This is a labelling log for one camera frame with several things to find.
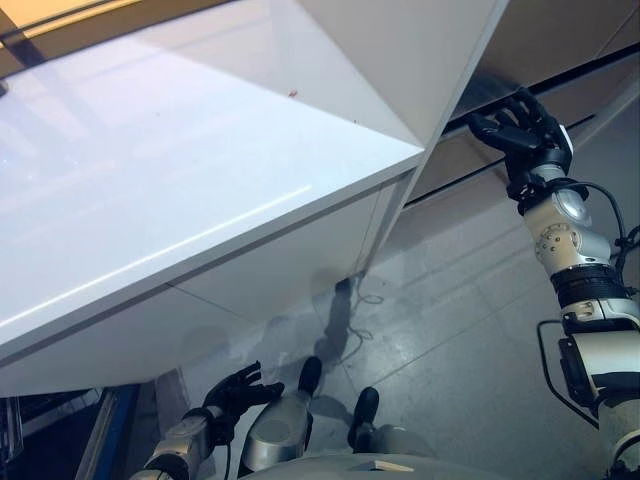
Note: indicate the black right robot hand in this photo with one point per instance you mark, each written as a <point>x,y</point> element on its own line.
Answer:
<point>530,140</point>

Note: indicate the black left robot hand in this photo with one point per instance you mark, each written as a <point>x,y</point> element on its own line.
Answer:
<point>240,392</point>

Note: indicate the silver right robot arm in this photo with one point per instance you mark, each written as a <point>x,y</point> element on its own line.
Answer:
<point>565,240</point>

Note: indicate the steel fridge drawer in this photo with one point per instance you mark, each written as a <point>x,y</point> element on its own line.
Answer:
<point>460,160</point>

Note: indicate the left robot leg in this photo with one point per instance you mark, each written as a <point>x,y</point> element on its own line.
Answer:
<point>280,430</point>

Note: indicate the robot leg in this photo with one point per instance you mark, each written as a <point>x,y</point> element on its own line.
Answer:
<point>280,430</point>
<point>367,405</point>

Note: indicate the white refrigerator cabinet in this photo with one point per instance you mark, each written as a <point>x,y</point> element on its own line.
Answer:
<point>550,40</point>

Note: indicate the right robot leg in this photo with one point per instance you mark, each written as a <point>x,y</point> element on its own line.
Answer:
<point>367,405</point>

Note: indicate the white tall cabinet panel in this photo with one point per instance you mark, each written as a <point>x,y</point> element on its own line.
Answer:
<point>400,60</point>

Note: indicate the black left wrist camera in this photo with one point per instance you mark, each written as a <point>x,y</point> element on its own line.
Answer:
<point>222,432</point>

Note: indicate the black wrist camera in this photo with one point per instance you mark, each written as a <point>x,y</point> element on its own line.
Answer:
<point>522,191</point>
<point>222,432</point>

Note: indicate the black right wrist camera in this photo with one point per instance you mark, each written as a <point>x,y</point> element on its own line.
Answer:
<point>522,191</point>

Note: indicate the blue metal rail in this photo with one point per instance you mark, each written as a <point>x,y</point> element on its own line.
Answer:
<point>115,415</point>

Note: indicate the black window frame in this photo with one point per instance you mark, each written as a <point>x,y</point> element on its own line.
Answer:
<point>27,50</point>

